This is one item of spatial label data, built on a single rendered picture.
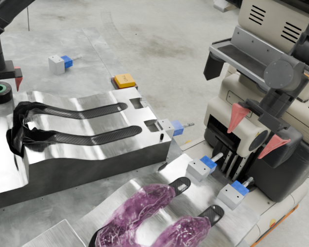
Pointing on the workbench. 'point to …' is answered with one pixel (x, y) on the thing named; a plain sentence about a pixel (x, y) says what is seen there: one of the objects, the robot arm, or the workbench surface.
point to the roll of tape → (0, 92)
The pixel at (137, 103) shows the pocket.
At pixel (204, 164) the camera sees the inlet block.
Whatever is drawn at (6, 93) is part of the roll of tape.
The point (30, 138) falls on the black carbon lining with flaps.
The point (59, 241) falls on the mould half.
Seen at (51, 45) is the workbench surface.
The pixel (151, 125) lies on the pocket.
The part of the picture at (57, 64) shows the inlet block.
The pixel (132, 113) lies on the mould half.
